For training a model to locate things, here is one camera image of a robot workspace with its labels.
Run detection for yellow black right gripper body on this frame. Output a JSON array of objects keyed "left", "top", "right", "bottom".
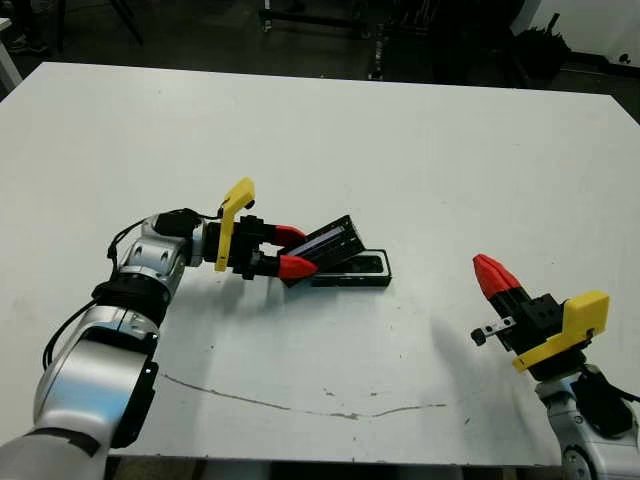
[{"left": 469, "top": 290, "right": 611, "bottom": 381}]

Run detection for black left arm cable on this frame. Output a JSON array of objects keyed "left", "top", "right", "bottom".
[{"left": 42, "top": 207, "right": 224, "bottom": 371}]

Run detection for silver metal pole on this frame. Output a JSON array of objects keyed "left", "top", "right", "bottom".
[{"left": 368, "top": 24, "right": 389, "bottom": 81}]

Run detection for dark shoes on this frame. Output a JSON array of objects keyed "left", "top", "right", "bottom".
[{"left": 9, "top": 32, "right": 49, "bottom": 54}]

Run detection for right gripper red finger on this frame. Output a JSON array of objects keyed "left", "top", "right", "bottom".
[
  {"left": 472, "top": 254, "right": 514, "bottom": 326},
  {"left": 482, "top": 253, "right": 532, "bottom": 316}
]

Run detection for black box base white lining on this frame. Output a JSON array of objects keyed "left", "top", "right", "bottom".
[{"left": 310, "top": 247, "right": 393, "bottom": 289}]

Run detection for black camera box lid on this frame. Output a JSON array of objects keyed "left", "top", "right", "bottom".
[{"left": 282, "top": 214, "right": 370, "bottom": 290}]

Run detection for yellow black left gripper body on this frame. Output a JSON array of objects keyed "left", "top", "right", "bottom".
[{"left": 213, "top": 176, "right": 274, "bottom": 282}]

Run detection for black slanted chair leg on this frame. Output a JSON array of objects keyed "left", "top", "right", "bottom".
[{"left": 107, "top": 0, "right": 144, "bottom": 46}]

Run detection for black bushy plant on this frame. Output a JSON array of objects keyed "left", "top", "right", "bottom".
[{"left": 509, "top": 13, "right": 571, "bottom": 84}]

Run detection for black metal rack frame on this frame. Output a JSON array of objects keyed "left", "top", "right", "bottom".
[{"left": 257, "top": 0, "right": 381, "bottom": 39}]

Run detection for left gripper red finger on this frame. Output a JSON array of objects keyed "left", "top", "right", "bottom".
[
  {"left": 257, "top": 253, "right": 320, "bottom": 282},
  {"left": 259, "top": 224, "right": 307, "bottom": 250}
]

